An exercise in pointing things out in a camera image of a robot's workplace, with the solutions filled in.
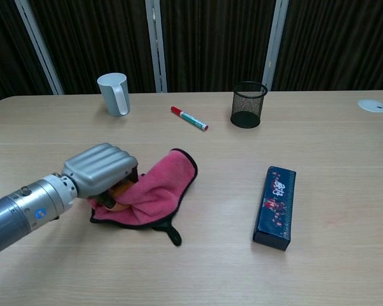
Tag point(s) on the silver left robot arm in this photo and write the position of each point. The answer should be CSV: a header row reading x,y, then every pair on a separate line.
x,y
22,210

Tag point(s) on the light grey mug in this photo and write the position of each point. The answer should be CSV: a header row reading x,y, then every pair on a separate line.
x,y
113,95

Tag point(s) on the black mesh pen holder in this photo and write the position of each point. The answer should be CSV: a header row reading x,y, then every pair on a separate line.
x,y
248,104

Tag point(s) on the grey metal partition post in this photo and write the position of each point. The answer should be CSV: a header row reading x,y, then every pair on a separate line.
x,y
156,44
38,44
274,44

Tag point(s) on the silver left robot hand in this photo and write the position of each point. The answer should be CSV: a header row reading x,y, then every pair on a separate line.
x,y
99,170

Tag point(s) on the red and green marker pen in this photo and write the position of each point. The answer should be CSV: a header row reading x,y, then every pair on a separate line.
x,y
189,118

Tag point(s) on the pink microfiber cloth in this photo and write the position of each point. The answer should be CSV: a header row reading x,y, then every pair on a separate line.
x,y
153,197

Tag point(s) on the dark blue printed box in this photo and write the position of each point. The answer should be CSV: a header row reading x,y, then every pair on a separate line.
x,y
275,208

